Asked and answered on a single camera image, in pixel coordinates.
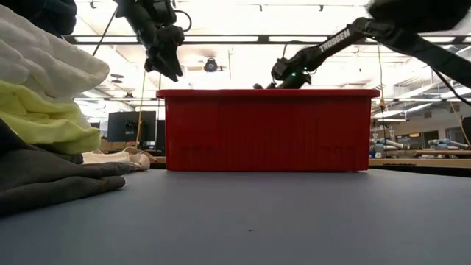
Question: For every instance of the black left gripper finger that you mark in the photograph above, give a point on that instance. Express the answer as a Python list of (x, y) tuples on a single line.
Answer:
[(173, 62), (162, 70)]

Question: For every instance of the white textured towel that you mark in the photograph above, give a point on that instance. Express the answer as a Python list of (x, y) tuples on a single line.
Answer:
[(44, 62)]

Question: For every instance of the dark navy garment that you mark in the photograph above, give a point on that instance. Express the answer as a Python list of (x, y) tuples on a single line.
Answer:
[(48, 14)]

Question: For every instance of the yellow t-shirt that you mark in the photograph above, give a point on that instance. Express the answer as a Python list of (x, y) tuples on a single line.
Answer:
[(40, 121)]

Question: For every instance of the dark grey sweatshirt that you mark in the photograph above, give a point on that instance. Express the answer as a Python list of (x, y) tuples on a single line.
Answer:
[(48, 180)]

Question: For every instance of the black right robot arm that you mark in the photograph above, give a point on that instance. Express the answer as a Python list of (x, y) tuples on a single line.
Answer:
[(335, 40)]

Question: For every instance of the red plastic bin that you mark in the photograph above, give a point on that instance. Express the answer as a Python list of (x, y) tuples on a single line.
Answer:
[(268, 132)]

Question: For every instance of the black computer monitor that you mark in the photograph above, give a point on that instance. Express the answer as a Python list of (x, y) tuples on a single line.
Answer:
[(129, 127)]

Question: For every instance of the white garment with black print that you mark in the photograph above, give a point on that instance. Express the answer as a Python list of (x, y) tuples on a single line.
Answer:
[(110, 157)]

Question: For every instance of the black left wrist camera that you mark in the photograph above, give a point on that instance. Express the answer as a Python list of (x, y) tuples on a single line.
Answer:
[(162, 11)]

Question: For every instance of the round black ceiling camera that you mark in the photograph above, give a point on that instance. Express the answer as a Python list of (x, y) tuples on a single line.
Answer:
[(210, 65)]

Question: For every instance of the overhead frame light bar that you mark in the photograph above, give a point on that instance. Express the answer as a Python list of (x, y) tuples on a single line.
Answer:
[(228, 38)]

